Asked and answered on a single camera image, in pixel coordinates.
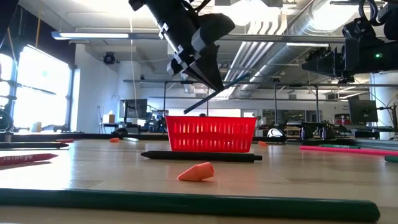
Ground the black computer monitor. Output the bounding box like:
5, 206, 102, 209
119, 98, 148, 119
348, 98, 379, 124

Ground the red plastic bin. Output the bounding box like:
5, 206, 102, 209
165, 115, 258, 154

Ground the silver ventilation duct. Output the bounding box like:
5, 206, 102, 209
223, 0, 361, 99

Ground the black pen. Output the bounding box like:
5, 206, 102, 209
0, 142, 70, 149
141, 150, 264, 164

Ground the black cable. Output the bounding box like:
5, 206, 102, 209
358, 0, 379, 27

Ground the black ceiling camera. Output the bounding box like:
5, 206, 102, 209
103, 51, 117, 65

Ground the black metal rack frame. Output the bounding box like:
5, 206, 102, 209
123, 79, 398, 127

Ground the black hole punch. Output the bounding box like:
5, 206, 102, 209
281, 121, 338, 146

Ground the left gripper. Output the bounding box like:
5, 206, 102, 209
129, 0, 236, 93

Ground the black table frame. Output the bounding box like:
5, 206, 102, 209
0, 132, 398, 147

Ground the white rounded device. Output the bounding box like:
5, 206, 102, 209
266, 128, 285, 138

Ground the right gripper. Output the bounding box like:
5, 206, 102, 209
301, 37, 373, 79

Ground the pink pencil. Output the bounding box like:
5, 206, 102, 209
299, 145, 398, 157

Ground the dark green pencil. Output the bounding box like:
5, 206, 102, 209
0, 187, 381, 223

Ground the ceiling light fixture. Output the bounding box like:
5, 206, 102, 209
51, 30, 130, 40

